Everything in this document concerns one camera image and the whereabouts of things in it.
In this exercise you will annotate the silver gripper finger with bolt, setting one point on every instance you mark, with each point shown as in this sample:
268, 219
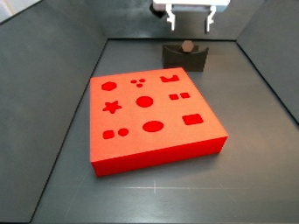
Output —
170, 16

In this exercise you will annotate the red foam shape-sorter block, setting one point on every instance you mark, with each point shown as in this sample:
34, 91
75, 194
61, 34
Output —
150, 119

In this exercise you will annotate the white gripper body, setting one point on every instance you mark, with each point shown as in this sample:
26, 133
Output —
192, 5

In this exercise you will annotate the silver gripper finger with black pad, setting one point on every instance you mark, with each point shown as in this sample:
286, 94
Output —
210, 18

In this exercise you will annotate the brown hexagonal prism peg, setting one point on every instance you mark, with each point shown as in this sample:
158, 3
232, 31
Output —
188, 46

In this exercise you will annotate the black curved holder stand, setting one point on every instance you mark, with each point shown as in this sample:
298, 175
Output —
192, 61

